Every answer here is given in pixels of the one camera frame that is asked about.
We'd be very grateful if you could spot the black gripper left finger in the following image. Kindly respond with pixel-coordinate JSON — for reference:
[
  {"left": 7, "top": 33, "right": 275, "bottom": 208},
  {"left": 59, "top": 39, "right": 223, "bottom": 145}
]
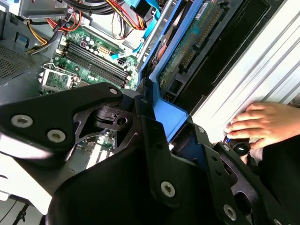
[{"left": 0, "top": 78, "right": 182, "bottom": 209}]

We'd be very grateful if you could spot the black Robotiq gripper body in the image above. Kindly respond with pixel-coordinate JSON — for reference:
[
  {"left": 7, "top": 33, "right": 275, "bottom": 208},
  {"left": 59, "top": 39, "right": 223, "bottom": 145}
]
[{"left": 45, "top": 145, "right": 235, "bottom": 225}]

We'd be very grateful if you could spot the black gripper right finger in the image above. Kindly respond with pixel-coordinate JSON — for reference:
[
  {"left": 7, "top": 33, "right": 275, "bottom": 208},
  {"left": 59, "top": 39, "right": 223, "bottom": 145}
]
[{"left": 172, "top": 118, "right": 296, "bottom": 225}]

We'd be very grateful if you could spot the round black tool blue ring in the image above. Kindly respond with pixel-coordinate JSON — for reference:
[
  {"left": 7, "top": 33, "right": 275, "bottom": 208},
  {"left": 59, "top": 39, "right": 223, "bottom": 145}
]
[{"left": 224, "top": 137, "right": 252, "bottom": 157}]

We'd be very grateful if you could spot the orange power wire black plug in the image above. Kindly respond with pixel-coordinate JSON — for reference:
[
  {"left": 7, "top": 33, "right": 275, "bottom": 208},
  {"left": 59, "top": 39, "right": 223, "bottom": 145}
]
[{"left": 105, "top": 0, "right": 147, "bottom": 31}]

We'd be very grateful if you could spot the hard disk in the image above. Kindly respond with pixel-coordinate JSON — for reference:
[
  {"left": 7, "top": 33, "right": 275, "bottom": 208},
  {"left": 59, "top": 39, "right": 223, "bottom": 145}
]
[{"left": 138, "top": 0, "right": 237, "bottom": 143}]

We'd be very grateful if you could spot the blue data wire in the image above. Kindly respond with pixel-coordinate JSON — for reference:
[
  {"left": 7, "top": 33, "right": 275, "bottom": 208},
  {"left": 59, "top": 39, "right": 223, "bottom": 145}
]
[{"left": 132, "top": 0, "right": 162, "bottom": 54}]

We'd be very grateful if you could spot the bare person hand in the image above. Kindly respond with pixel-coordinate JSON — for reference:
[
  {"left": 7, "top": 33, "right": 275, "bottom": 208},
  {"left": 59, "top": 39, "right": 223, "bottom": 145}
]
[{"left": 225, "top": 102, "right": 300, "bottom": 165}]

